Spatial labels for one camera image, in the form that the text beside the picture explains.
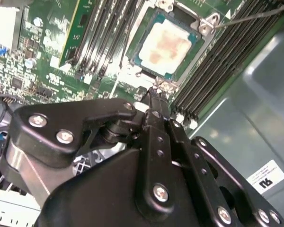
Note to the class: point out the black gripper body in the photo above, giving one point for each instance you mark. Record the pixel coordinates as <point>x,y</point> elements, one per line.
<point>97,201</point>

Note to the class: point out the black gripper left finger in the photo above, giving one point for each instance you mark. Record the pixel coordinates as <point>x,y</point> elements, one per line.
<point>49,123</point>

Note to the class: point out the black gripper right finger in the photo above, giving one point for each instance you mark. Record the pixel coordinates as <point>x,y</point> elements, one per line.
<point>198,163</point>

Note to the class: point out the square CPU chip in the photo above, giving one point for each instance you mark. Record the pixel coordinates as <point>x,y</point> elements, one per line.
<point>165,45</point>

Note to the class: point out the thin metal locking lever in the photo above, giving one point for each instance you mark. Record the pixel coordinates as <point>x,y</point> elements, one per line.
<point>251,17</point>

